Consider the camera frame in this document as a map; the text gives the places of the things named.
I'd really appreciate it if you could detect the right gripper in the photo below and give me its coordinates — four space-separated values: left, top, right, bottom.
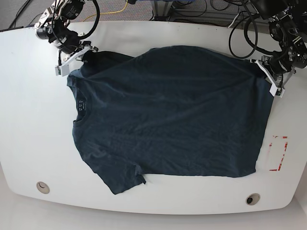
58 41 99 63

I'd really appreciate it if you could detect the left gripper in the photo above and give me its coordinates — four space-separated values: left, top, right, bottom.
249 55 297 88

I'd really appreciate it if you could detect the dark navy t-shirt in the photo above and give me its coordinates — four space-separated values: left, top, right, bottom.
67 46 274 195

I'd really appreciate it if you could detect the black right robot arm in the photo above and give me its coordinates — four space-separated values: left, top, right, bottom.
34 0 100 65

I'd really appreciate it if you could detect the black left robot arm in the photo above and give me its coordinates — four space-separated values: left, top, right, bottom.
251 0 307 80

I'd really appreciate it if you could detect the red tape rectangle marking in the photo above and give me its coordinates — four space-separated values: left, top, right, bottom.
266 136 288 172

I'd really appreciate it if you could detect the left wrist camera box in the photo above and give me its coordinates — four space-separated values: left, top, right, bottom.
269 85 285 98

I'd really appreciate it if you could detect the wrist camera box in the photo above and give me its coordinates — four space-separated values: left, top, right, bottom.
269 85 285 98
55 65 70 77

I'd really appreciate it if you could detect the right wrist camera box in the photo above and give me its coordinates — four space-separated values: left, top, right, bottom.
55 65 70 77

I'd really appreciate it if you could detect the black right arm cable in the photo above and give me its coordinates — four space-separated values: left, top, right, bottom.
51 0 101 48

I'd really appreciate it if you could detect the yellow cable on floor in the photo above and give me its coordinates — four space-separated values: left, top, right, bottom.
83 0 128 23

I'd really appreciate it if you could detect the right table cable grommet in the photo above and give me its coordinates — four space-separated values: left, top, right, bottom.
246 193 260 206

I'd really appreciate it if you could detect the table cable grommet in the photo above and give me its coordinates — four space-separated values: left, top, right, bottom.
36 182 50 194
246 193 260 206

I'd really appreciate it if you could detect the left table cable grommet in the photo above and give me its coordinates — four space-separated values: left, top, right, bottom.
36 182 50 194

